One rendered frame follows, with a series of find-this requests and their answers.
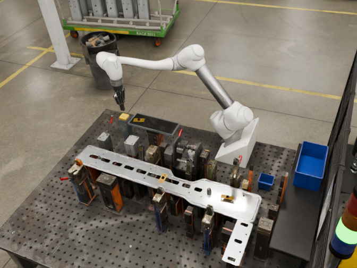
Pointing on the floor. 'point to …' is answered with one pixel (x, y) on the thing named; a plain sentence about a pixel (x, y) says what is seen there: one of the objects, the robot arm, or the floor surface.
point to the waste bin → (111, 43)
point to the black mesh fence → (316, 250)
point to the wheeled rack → (127, 23)
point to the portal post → (57, 35)
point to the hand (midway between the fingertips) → (121, 106)
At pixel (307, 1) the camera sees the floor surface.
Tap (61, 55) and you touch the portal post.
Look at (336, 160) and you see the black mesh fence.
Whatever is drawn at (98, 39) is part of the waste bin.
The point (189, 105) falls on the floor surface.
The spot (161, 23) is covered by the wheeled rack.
